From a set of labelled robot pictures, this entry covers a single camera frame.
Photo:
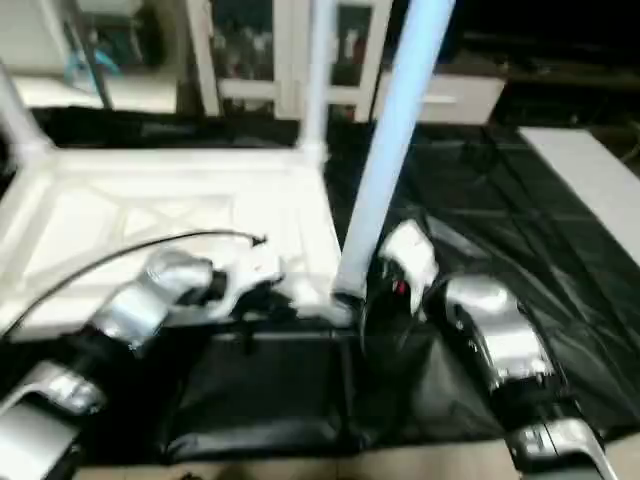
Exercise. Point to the light blue stand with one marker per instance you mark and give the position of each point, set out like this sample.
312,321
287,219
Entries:
92,55

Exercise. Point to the black work mat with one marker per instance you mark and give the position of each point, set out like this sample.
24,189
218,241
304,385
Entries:
280,390

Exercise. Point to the white drawer unit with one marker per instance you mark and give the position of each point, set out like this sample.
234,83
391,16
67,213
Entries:
470,100

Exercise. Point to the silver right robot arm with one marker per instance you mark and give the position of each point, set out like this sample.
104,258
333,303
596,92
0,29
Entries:
495,335

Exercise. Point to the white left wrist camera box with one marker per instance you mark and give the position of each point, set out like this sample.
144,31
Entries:
250,272

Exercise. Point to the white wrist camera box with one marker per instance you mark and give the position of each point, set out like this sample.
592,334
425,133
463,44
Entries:
250,272
410,260

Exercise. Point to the white glass door cabinet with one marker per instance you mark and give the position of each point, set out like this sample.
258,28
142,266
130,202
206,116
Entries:
285,50

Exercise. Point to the white plastic table top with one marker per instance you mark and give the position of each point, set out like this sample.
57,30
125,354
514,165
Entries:
120,210

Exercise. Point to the dark low sideboard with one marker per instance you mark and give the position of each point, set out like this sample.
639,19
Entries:
540,40

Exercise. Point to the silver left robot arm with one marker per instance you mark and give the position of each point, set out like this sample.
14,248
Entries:
140,305

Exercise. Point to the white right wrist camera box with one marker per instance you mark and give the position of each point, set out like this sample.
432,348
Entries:
410,260

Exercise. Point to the white flat board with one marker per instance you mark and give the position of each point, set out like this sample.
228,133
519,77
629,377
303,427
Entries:
595,180

